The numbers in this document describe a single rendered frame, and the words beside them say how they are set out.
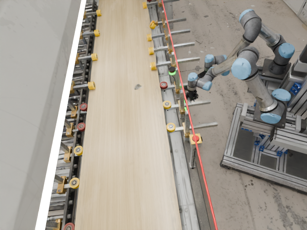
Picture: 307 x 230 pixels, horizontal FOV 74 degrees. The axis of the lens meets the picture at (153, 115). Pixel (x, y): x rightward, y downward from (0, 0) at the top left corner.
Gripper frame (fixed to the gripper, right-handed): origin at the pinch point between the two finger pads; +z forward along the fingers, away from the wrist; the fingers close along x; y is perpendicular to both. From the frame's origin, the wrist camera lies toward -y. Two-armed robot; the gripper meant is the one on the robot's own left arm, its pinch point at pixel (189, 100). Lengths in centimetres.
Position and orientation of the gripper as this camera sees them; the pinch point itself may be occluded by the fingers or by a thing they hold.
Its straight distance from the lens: 192.4
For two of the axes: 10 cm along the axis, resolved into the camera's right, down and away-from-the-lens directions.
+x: 9.0, -4.2, 1.5
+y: 4.3, 7.3, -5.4
